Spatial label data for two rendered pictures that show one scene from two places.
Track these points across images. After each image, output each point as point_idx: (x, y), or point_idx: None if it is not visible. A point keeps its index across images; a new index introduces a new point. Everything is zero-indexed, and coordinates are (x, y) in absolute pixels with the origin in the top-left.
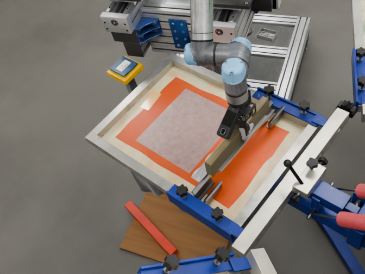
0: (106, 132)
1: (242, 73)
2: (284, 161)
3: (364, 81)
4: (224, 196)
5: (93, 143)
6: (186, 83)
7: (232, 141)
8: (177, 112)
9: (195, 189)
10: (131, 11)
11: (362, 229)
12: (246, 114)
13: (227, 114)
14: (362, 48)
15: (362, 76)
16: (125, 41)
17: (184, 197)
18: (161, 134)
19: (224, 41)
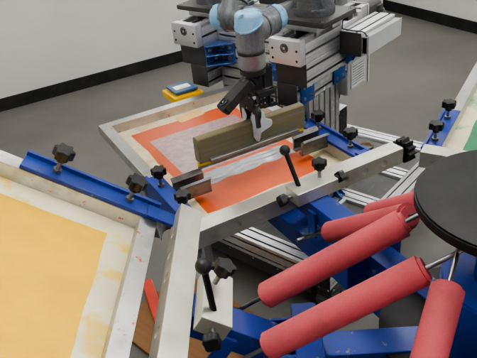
0: (124, 131)
1: (255, 20)
2: (281, 145)
3: (437, 123)
4: (211, 202)
5: (102, 131)
6: (237, 111)
7: (236, 128)
8: (211, 128)
9: (177, 177)
10: (205, 25)
11: (343, 232)
12: (259, 94)
13: (236, 86)
14: (451, 99)
15: (436, 120)
16: (192, 62)
17: (161, 185)
18: (179, 142)
19: (288, 62)
